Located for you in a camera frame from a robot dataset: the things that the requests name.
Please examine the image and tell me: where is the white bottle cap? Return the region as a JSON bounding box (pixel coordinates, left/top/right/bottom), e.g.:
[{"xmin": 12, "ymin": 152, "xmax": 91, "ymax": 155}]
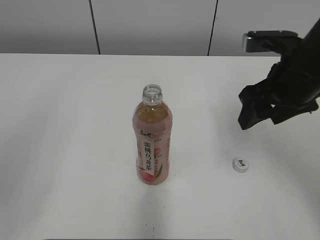
[{"xmin": 232, "ymin": 157, "xmax": 249, "ymax": 174}]

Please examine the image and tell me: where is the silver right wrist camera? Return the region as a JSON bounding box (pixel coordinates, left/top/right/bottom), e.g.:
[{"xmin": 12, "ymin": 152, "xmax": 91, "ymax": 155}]
[{"xmin": 242, "ymin": 30, "xmax": 302, "ymax": 55}]

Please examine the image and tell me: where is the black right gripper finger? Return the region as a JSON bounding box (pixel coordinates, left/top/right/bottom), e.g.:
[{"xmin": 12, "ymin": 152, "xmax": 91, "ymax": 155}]
[
  {"xmin": 238, "ymin": 83, "xmax": 269, "ymax": 104},
  {"xmin": 238, "ymin": 100, "xmax": 273, "ymax": 130}
]

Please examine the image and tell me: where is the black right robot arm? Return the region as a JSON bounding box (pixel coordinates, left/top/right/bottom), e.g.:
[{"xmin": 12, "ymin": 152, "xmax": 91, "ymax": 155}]
[{"xmin": 238, "ymin": 22, "xmax": 320, "ymax": 130}]

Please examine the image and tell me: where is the peach oolong tea bottle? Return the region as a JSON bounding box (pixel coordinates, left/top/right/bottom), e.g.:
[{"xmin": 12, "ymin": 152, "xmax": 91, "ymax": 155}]
[{"xmin": 132, "ymin": 84, "xmax": 173, "ymax": 185}]

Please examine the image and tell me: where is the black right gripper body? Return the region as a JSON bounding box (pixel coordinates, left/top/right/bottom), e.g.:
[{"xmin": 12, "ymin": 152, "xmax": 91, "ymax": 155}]
[{"xmin": 237, "ymin": 61, "xmax": 319, "ymax": 126}]

